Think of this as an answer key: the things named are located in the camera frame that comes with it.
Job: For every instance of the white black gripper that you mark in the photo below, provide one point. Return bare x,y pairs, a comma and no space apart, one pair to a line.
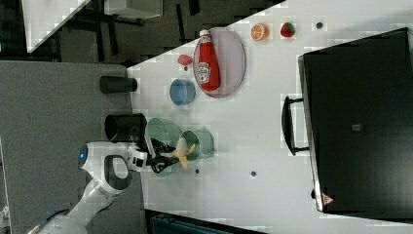
140,159

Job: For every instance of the peeled yellow banana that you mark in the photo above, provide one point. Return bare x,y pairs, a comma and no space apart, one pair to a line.
182,151

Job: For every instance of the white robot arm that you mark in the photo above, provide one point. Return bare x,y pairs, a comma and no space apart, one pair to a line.
111,165

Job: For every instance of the green mug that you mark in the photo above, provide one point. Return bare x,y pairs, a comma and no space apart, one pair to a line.
203,141

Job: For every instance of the green perforated colander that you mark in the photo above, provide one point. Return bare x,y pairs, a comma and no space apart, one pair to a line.
165,131

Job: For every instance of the blue bowl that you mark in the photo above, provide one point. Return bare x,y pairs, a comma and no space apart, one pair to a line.
182,92

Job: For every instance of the black cylinder cup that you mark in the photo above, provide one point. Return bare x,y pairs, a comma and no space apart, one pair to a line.
117,85

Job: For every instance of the red ketchup bottle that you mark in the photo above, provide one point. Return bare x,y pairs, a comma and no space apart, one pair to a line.
208,68

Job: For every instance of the small red toy fruit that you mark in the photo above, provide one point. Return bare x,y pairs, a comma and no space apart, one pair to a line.
184,60

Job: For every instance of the grey oval plate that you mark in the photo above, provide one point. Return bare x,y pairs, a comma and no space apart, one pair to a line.
229,52

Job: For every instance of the orange half slice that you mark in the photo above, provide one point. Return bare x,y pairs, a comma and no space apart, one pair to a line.
259,32

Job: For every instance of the red toy strawberry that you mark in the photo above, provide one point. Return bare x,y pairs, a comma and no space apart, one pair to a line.
287,30

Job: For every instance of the blue metal frame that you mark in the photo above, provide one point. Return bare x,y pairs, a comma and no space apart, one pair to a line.
174,224

